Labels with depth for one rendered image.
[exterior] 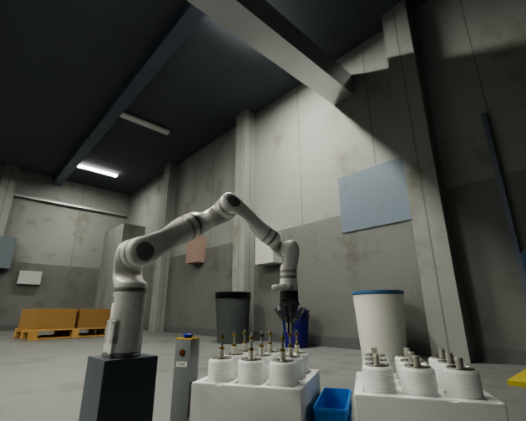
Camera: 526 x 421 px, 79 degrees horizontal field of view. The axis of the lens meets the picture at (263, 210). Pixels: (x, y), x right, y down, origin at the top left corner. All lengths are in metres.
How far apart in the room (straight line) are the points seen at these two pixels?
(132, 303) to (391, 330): 2.60
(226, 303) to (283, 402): 3.46
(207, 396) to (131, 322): 0.43
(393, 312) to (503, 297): 0.91
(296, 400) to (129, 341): 0.54
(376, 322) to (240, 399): 2.17
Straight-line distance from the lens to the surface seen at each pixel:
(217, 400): 1.26
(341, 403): 1.50
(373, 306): 3.21
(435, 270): 3.43
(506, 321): 3.50
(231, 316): 4.57
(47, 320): 6.45
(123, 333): 0.99
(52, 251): 10.22
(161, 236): 1.04
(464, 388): 1.18
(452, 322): 3.39
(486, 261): 3.53
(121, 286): 1.00
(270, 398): 1.19
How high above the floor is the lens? 0.42
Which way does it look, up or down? 18 degrees up
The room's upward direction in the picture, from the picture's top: straight up
